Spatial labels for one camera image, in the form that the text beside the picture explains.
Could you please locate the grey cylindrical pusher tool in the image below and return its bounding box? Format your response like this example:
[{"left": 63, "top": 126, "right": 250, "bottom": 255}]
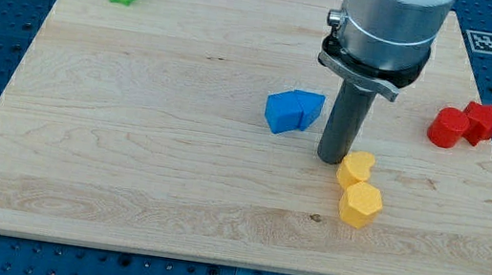
[{"left": 317, "top": 80, "right": 376, "bottom": 164}]

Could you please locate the blue triangle block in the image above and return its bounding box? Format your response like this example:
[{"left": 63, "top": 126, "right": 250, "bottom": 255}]
[{"left": 294, "top": 90, "right": 325, "bottom": 131}]

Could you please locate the blue cube block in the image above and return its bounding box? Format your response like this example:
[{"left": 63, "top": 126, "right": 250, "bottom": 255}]
[{"left": 265, "top": 91, "right": 303, "bottom": 134}]

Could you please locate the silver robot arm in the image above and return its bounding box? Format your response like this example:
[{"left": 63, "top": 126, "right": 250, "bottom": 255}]
[{"left": 317, "top": 0, "right": 456, "bottom": 164}]

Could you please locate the yellow heart block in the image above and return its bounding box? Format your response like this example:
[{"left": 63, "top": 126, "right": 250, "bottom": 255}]
[{"left": 336, "top": 151, "right": 375, "bottom": 190}]

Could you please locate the red cylinder block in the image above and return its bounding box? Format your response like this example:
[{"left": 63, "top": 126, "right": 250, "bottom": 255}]
[{"left": 427, "top": 107, "right": 470, "bottom": 149}]

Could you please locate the yellow hexagon block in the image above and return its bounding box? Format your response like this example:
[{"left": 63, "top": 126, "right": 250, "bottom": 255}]
[{"left": 338, "top": 181, "right": 383, "bottom": 229}]

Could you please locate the red star block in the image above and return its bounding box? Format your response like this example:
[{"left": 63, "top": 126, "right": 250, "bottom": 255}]
[{"left": 463, "top": 101, "right": 492, "bottom": 146}]

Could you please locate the white fiducial marker tag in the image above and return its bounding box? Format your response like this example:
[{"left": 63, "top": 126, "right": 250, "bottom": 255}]
[{"left": 466, "top": 30, "right": 492, "bottom": 55}]

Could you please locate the wooden board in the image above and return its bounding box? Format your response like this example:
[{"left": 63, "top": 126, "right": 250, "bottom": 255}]
[{"left": 0, "top": 0, "right": 492, "bottom": 275}]

